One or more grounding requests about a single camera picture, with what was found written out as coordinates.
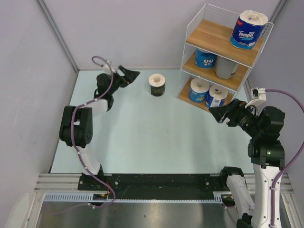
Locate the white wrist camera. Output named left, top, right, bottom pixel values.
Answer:
left=102, top=59, right=116, bottom=75
left=245, top=87, right=266, bottom=108

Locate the blue monster paper roll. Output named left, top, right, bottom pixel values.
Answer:
left=194, top=48, right=218, bottom=69

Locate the aluminium rail frame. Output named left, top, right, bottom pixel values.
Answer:
left=34, top=173, right=294, bottom=194

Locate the black paper roll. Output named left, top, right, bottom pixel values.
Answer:
left=148, top=73, right=166, bottom=96

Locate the white slotted cable duct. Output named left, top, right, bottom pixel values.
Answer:
left=44, top=192, right=233, bottom=204

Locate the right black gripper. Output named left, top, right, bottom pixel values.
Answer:
left=208, top=97, right=262, bottom=136

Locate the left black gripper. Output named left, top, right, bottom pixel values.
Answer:
left=108, top=66, right=140, bottom=95

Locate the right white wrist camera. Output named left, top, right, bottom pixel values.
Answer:
left=245, top=87, right=266, bottom=108

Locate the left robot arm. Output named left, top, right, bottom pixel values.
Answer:
left=59, top=65, right=140, bottom=190

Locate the white wire wooden shelf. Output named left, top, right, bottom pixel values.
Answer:
left=177, top=4, right=273, bottom=111

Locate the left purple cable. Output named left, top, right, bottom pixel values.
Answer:
left=45, top=56, right=117, bottom=214

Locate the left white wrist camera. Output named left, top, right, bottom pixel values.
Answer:
left=102, top=59, right=116, bottom=75

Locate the grey paper roll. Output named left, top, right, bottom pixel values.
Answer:
left=215, top=57, right=239, bottom=79

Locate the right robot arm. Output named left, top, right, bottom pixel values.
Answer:
left=209, top=99, right=285, bottom=228

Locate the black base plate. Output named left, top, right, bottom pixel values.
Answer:
left=77, top=173, right=235, bottom=207

